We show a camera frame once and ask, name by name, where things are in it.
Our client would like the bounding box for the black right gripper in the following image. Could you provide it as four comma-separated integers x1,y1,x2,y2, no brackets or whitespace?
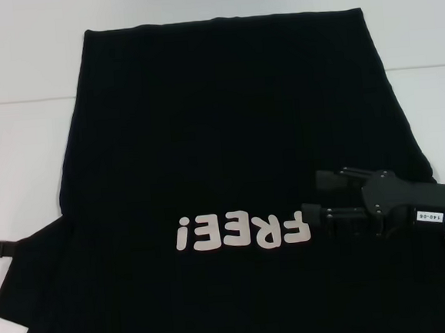
297,159,445,243

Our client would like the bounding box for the black shirt with FREE print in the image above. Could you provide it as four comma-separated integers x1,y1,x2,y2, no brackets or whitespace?
0,0,445,333

